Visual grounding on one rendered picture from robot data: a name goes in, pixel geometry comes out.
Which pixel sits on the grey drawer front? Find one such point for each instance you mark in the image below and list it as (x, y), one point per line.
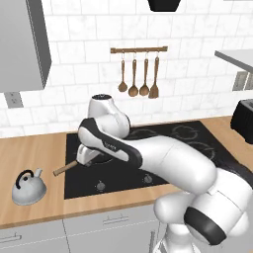
(36, 235)
(99, 224)

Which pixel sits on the wooden wall rail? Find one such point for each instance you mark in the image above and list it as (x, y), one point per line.
(138, 49)

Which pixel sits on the grey cupboard door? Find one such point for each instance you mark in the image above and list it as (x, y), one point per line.
(108, 243)

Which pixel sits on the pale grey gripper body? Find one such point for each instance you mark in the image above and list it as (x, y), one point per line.
(84, 155)

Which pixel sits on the black toaster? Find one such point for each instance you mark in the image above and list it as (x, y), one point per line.
(243, 120)

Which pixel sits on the black glass hob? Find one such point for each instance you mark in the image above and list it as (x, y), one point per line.
(85, 178)

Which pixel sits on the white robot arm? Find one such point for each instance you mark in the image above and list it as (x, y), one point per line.
(184, 164)

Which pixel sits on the grey double wall socket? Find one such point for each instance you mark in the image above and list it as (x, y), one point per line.
(242, 81)

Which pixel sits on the round grey hob knob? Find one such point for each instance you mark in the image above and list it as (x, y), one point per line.
(101, 186)
(147, 179)

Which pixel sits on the grey wall cupboard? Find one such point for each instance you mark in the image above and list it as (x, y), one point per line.
(19, 42)
(238, 57)

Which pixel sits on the black range hood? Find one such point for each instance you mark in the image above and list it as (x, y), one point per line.
(164, 5)

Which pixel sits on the small wooden spoon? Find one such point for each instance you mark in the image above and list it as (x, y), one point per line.
(123, 86)

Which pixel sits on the wooden spatula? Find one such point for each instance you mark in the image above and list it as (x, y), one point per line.
(154, 90)

